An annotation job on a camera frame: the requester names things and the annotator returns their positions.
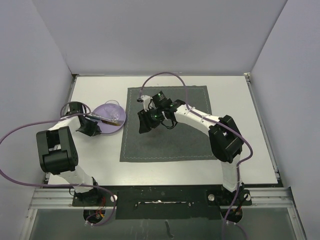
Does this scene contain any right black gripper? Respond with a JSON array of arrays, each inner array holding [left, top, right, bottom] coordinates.
[[138, 106, 165, 134]]

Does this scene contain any purple plastic plate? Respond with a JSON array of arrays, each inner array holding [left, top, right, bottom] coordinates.
[[92, 100, 127, 134]]

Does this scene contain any yellow green knife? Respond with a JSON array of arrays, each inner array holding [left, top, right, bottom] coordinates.
[[85, 114, 124, 126]]

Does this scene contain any grey cloth placemat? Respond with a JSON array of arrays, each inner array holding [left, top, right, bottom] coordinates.
[[120, 85, 216, 163]]

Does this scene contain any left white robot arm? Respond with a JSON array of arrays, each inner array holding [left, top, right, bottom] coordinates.
[[36, 101, 103, 206]]

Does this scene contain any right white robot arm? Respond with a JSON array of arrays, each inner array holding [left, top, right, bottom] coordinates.
[[137, 95, 244, 205]]

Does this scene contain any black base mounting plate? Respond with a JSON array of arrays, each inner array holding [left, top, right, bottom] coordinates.
[[72, 185, 252, 220]]

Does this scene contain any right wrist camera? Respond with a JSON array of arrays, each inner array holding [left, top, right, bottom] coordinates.
[[137, 91, 172, 112]]

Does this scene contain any aluminium frame rail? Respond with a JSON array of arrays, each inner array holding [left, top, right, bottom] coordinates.
[[20, 185, 306, 240]]

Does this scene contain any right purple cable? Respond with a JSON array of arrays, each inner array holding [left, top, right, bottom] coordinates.
[[136, 71, 253, 240]]

